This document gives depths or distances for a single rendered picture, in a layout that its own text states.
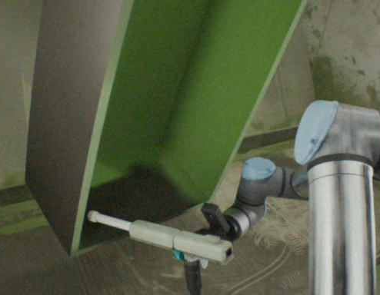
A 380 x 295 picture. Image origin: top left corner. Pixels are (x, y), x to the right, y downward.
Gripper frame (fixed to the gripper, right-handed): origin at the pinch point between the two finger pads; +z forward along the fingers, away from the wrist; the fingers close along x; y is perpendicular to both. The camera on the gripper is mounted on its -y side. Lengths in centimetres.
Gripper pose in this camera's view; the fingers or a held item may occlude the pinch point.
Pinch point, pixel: (186, 253)
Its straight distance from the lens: 119.0
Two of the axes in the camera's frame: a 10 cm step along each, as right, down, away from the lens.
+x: -8.2, -1.0, 5.7
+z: -5.7, 2.9, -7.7
